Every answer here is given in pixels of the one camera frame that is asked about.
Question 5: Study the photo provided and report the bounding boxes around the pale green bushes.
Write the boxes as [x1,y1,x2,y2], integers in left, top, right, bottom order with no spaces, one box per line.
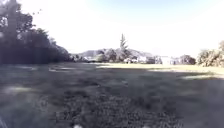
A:
[196,40,224,68]

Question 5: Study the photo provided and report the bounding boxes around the dry grass field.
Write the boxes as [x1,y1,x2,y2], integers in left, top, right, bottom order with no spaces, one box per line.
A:
[0,61,224,128]

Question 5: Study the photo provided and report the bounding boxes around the tall conifer tree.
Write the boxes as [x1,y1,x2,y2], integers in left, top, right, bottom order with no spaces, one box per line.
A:
[118,33,130,62]

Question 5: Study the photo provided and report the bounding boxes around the distant hill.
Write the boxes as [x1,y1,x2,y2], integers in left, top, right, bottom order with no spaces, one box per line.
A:
[77,48,155,59]

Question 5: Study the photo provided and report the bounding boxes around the dense wood of trees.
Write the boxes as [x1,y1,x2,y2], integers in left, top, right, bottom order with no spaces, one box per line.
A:
[0,0,72,65]

